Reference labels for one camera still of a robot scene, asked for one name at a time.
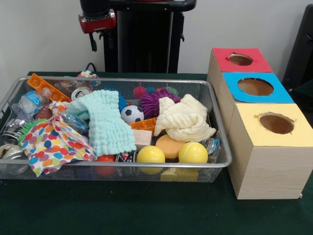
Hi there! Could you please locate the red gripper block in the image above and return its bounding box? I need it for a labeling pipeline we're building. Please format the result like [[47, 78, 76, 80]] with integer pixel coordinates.
[[78, 9, 118, 53]]

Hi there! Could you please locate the colourful polka dot cloth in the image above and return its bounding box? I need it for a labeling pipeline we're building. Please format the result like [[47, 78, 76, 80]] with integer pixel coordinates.
[[55, 70, 101, 90], [21, 119, 97, 177]]

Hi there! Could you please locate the purple spiky toy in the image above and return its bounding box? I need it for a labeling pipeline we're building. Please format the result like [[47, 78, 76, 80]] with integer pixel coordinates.
[[140, 87, 182, 118]]

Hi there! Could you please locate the mint green cloth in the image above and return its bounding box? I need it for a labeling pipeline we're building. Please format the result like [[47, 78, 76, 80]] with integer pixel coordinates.
[[67, 89, 137, 157]]

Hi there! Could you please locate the cream knitted cloth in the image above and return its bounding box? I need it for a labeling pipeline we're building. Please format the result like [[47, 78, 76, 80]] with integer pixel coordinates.
[[154, 94, 218, 142]]

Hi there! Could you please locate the shallow mesh bin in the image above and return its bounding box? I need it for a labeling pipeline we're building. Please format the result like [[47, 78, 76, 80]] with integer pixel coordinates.
[[0, 76, 232, 183]]

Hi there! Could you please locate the wooden box with three holes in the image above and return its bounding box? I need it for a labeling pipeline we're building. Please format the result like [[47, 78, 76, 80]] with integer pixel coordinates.
[[207, 47, 313, 200]]

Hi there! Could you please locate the multicolour spiky caterpillar toy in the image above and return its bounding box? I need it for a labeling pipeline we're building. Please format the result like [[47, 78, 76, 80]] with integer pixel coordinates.
[[133, 82, 179, 98]]

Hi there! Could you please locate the orange toy brick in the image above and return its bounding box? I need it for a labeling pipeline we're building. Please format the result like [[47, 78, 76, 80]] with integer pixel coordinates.
[[128, 117, 158, 135], [26, 73, 73, 103]]

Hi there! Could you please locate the small soccer ball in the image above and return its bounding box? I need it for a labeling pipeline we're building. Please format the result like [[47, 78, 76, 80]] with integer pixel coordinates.
[[120, 105, 145, 123]]

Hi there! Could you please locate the plain wooden block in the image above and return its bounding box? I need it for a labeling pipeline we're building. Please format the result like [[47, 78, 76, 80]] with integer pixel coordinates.
[[133, 129, 153, 145]]

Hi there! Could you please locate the green spiky toy with eyes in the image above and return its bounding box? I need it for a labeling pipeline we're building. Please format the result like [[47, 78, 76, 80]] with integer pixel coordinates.
[[17, 118, 49, 141]]

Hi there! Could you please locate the smooth yellow ball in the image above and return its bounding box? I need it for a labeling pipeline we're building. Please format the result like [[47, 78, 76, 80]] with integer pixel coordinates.
[[136, 145, 166, 164]]

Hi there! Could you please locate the orange round foam disc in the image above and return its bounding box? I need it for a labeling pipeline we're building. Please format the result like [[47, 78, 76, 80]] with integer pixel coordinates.
[[155, 134, 187, 158]]

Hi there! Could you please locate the yellow tennis ball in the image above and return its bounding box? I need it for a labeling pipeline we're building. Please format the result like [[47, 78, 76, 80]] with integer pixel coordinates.
[[178, 141, 209, 164]]

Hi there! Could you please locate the dark green tablecloth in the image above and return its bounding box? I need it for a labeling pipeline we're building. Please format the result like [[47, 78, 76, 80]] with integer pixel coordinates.
[[0, 70, 313, 235]]

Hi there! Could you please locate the black upright panel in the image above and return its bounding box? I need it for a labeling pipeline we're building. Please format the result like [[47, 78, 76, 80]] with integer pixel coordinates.
[[282, 3, 313, 86]]

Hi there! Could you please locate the dark green cloth side table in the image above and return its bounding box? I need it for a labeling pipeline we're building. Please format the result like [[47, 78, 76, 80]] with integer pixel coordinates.
[[292, 79, 313, 106]]

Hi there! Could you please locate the black cable loop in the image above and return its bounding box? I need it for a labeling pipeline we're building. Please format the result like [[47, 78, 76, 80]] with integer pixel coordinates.
[[84, 62, 98, 73]]

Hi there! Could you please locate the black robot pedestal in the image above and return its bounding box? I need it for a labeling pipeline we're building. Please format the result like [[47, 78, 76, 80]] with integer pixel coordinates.
[[102, 0, 198, 73]]

